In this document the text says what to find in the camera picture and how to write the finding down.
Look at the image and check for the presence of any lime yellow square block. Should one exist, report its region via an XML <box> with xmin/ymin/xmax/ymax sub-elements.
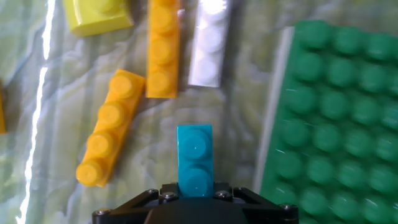
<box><xmin>63</xmin><ymin>0</ymin><xmax>134</xmax><ymax>38</ymax></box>

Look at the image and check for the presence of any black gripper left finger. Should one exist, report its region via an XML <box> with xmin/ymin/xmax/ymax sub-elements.
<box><xmin>91</xmin><ymin>183</ymin><xmax>180</xmax><ymax>224</ymax></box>

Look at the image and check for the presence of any green studded baseplate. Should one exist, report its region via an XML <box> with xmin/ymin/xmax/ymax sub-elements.
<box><xmin>253</xmin><ymin>20</ymin><xmax>398</xmax><ymax>224</ymax></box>

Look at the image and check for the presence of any yellow-orange two-stud block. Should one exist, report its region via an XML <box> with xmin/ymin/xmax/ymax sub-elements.
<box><xmin>0</xmin><ymin>83</ymin><xmax>6</xmax><ymax>134</ymax></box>

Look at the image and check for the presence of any teal four-stud block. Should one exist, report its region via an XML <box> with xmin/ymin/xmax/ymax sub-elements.
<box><xmin>176</xmin><ymin>124</ymin><xmax>215</xmax><ymax>199</ymax></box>

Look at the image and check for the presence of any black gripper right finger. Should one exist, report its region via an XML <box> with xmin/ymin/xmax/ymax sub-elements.
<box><xmin>213</xmin><ymin>182</ymin><xmax>300</xmax><ymax>224</ymax></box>

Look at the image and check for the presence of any yellow-orange four-stud block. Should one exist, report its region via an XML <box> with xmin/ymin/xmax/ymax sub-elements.
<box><xmin>75</xmin><ymin>68</ymin><xmax>146</xmax><ymax>188</ymax></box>
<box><xmin>146</xmin><ymin>0</ymin><xmax>181</xmax><ymax>99</ymax></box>

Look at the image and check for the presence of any white four-stud block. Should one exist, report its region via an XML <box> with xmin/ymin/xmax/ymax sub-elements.
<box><xmin>188</xmin><ymin>0</ymin><xmax>233</xmax><ymax>88</ymax></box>

